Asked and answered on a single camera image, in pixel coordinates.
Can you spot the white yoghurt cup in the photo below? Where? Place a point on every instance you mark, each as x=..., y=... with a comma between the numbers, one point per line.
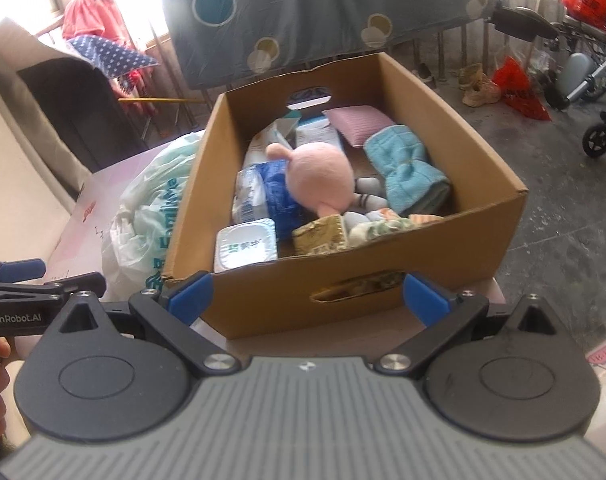
x=245, y=247

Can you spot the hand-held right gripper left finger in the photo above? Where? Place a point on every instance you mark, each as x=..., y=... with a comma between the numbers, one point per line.
x=193, y=295

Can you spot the cardboard box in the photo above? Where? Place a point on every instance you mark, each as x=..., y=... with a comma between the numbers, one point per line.
x=283, y=300

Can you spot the blue star print cloth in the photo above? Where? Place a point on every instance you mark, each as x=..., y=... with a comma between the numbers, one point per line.
x=108, y=57

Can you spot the dark furniture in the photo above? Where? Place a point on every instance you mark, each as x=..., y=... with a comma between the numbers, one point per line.
x=73, y=110

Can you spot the green scrunchie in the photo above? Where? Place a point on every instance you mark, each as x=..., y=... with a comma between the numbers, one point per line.
x=378, y=227

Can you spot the pink plush toy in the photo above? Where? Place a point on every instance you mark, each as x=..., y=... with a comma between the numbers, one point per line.
x=318, y=175

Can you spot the white cotton swab bag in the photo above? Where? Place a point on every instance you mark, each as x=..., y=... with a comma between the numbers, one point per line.
x=268, y=140

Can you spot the teal towel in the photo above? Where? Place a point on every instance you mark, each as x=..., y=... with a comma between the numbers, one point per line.
x=408, y=170

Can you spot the black shoe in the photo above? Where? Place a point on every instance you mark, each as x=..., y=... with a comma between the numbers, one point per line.
x=425, y=72

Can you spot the pink sponge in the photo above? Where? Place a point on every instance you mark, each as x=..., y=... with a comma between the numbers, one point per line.
x=358, y=122

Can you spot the pale green plastic bag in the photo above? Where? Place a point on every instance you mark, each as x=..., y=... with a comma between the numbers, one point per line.
x=148, y=210

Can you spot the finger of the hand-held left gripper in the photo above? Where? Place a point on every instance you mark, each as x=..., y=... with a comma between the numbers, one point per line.
x=78, y=282
x=18, y=270

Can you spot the teal and white box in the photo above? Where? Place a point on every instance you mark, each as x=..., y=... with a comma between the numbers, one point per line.
x=318, y=135

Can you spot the grey blanket with circles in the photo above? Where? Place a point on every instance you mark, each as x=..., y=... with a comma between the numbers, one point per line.
x=308, y=10

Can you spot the gold foil packet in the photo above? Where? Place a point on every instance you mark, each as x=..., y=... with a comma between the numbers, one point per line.
x=320, y=235

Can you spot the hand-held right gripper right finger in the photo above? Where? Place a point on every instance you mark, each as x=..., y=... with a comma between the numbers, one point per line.
x=423, y=297

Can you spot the blue and white packet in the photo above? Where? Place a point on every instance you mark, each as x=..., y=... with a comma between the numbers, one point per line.
x=263, y=195

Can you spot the wheelchair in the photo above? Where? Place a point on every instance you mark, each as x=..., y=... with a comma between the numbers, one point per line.
x=583, y=75

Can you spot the red garment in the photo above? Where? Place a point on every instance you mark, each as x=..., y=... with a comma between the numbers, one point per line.
x=88, y=15

